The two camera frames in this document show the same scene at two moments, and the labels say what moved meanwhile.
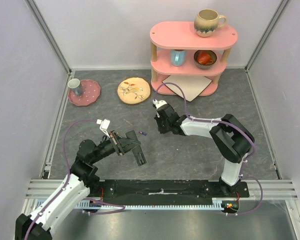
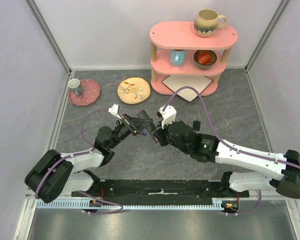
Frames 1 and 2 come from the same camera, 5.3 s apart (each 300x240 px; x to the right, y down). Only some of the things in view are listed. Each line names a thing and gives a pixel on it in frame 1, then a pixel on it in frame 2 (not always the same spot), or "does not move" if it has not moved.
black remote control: [137, 151] → [150, 126]
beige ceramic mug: [206, 22] does not move
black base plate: [165, 191] does not move
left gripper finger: [130, 135] → [142, 116]
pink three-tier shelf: [177, 50] does not move
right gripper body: [162, 122] → [161, 136]
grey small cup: [74, 84] does not move
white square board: [191, 85] does not move
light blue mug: [178, 57] does not move
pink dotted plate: [90, 91] does not move
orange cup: [204, 58] does not move
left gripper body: [116, 143] → [128, 121]
